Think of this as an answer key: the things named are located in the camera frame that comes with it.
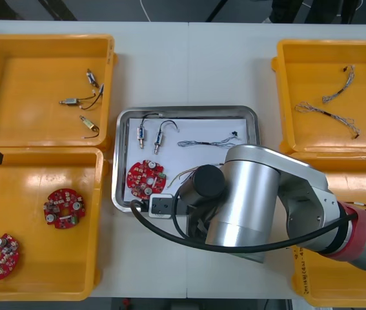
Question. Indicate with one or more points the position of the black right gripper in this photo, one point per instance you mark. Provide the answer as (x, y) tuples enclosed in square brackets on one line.
[(199, 223)]

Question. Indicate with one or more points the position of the silver and black right arm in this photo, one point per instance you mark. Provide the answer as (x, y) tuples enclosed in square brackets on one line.
[(250, 193)]

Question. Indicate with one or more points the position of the white paper sheet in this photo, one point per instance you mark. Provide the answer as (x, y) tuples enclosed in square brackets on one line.
[(202, 126)]

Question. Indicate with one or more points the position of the steel tray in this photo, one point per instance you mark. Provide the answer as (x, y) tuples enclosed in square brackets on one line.
[(186, 111)]

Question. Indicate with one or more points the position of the yellow-orange plastic bin with handwriting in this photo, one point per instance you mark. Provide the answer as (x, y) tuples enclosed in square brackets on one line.
[(331, 285)]

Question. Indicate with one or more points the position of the black stand leg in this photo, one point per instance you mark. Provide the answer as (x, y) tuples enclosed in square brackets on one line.
[(217, 10)]

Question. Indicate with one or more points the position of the person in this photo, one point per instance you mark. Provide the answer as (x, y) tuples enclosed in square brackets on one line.
[(286, 9)]

